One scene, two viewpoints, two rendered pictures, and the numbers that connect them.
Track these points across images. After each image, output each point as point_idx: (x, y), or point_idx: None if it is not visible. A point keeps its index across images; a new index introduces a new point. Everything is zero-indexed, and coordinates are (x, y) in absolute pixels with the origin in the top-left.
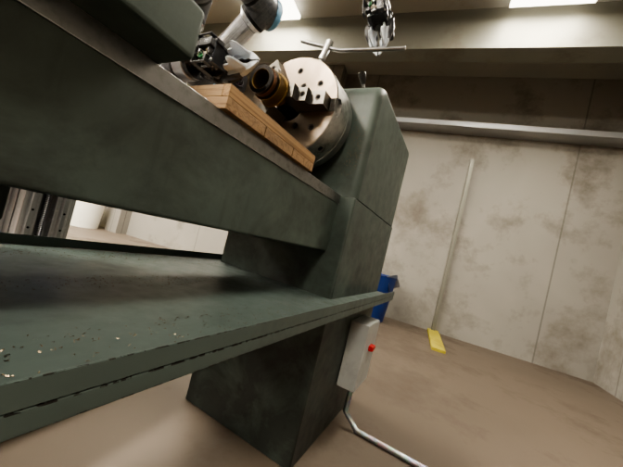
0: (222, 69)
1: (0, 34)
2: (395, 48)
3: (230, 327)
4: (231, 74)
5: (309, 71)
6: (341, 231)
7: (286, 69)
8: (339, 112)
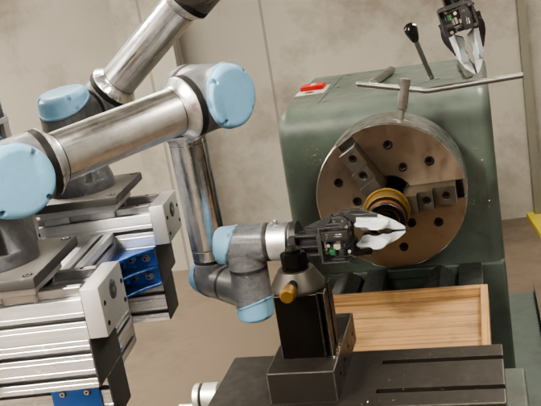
0: (353, 246)
1: None
2: (510, 79)
3: None
4: (367, 248)
5: (402, 145)
6: (501, 307)
7: (361, 142)
8: (466, 186)
